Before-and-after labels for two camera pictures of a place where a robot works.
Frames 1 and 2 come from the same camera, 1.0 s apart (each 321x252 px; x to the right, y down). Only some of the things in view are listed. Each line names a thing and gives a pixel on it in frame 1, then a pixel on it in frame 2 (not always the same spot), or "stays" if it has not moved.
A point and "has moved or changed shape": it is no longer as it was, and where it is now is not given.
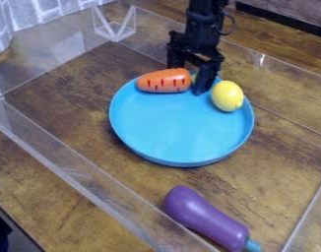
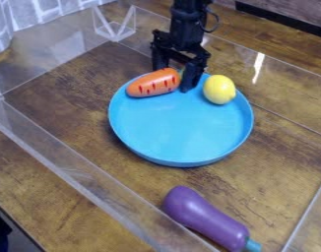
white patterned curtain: (15, 15) stays
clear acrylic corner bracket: (113, 30) stays
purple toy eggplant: (216, 224) stays
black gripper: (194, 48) to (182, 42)
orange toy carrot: (165, 81) has moved or changed shape
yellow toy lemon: (227, 94) has moved or changed shape
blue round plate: (178, 129) stays
